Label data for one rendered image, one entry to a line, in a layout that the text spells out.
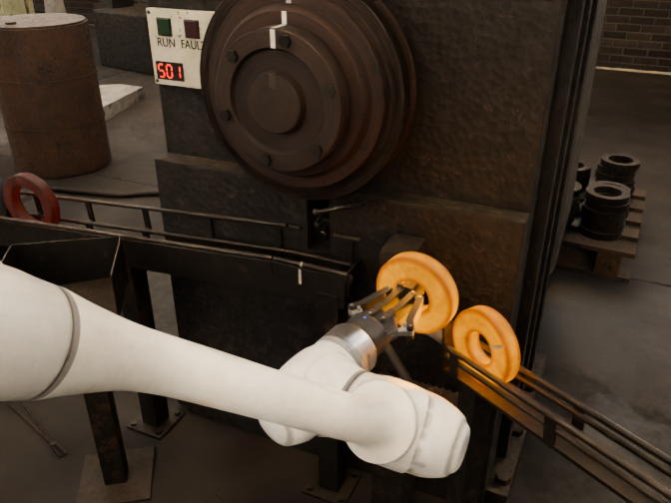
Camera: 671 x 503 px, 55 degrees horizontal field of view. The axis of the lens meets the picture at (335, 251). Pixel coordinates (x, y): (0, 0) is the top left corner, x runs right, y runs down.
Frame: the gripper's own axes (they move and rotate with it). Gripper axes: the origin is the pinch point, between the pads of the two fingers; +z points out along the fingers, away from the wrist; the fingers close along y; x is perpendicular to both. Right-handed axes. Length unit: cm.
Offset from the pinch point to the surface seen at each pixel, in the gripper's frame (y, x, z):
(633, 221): 4, -80, 213
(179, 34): -76, 34, 21
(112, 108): -383, -86, 218
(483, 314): 10.7, -6.5, 6.7
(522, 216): 7.1, 1.1, 34.2
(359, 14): -23, 43, 17
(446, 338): 3.0, -16.2, 8.2
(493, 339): 13.7, -10.0, 5.0
